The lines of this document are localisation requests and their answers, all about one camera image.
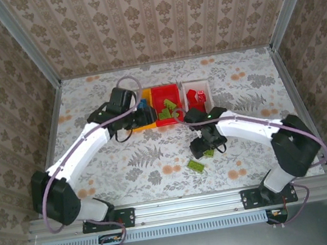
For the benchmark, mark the red lego brick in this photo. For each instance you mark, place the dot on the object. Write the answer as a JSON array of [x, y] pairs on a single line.
[[202, 95], [191, 96]]

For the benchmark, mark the blue lego brick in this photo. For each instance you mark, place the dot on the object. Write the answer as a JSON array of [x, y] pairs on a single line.
[[142, 103]]

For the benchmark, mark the long thin green lego brick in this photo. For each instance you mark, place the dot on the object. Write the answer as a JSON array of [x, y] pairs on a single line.
[[165, 115]]

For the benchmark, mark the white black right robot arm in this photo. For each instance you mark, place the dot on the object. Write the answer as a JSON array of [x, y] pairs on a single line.
[[244, 124]]

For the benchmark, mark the yellow plastic container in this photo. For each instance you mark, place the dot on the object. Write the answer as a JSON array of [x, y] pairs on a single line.
[[146, 94]]

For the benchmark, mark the white plastic container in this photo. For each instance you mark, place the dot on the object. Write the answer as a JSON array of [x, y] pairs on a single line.
[[184, 94]]

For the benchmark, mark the red plastic container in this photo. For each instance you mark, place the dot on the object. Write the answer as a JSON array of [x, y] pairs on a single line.
[[162, 93]]

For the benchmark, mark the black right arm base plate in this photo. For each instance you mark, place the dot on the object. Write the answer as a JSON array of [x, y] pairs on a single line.
[[252, 198]]

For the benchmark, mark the aluminium mounting rail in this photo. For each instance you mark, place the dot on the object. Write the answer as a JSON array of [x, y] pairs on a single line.
[[188, 206]]

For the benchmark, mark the aluminium table side rail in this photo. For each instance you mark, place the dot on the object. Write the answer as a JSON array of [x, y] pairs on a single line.
[[299, 102], [49, 139]]

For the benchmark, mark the aluminium frame post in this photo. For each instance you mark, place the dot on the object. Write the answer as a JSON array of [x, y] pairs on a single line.
[[290, 5], [25, 44]]

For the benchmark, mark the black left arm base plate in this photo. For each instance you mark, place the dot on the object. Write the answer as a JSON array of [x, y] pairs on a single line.
[[125, 217]]

